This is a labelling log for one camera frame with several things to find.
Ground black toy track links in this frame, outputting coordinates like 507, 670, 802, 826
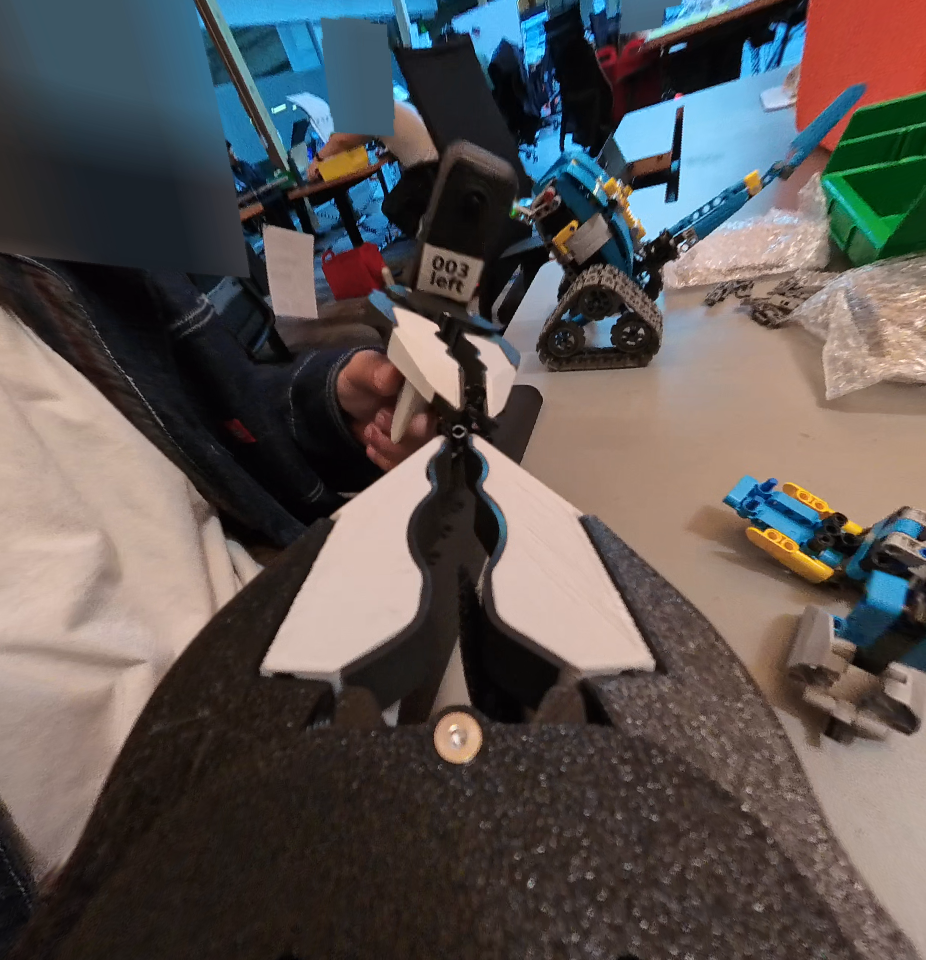
705, 273, 809, 329

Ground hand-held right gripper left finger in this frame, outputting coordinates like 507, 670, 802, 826
260, 437, 475, 710

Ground blue yellow brick assembly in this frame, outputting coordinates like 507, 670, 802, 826
724, 474, 926, 745

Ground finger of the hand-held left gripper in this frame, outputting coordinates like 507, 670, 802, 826
386, 306, 480, 414
469, 332, 521, 419

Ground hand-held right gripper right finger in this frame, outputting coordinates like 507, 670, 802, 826
457, 437, 656, 710

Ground yellow bin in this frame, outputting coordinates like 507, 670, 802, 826
316, 144, 370, 183

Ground person's left forearm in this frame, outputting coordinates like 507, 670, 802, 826
230, 341, 374, 526

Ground wooden table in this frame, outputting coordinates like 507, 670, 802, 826
238, 153, 400, 249

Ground red bin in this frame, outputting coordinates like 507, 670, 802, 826
322, 242, 387, 303

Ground white pole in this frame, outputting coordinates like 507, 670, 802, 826
195, 0, 293, 177

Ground person's white shirt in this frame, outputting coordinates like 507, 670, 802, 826
0, 292, 265, 882

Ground grey desk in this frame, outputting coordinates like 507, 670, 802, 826
500, 63, 926, 960

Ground black connector brick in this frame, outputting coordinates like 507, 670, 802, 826
439, 375, 503, 445

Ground green storage bin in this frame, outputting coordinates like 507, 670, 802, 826
821, 88, 926, 265

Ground blue toy tracked crane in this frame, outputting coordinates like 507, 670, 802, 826
530, 82, 869, 374

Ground white paper sheet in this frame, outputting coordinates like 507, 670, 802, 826
262, 225, 319, 321

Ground person's left hand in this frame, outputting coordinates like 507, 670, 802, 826
335, 348, 440, 472

